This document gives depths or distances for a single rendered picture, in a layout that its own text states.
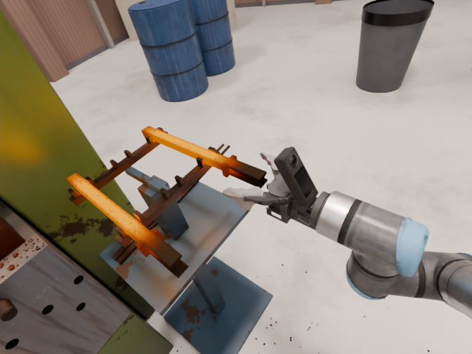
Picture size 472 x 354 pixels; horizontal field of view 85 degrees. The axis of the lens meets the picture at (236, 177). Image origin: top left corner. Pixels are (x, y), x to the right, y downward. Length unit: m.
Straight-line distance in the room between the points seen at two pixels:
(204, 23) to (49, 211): 2.87
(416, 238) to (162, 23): 2.73
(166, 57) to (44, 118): 2.25
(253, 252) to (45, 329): 1.04
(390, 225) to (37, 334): 0.82
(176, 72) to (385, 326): 2.73
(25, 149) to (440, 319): 1.67
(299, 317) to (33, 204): 1.16
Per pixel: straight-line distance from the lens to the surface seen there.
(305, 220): 0.56
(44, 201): 0.92
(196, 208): 0.90
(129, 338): 1.16
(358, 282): 0.60
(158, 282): 0.80
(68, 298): 0.86
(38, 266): 0.76
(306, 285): 1.48
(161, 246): 0.49
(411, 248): 0.49
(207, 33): 3.48
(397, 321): 1.51
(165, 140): 0.75
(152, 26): 2.94
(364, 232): 0.49
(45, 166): 0.88
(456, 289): 0.56
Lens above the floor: 1.36
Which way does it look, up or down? 44 degrees down
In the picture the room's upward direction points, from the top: 12 degrees counter-clockwise
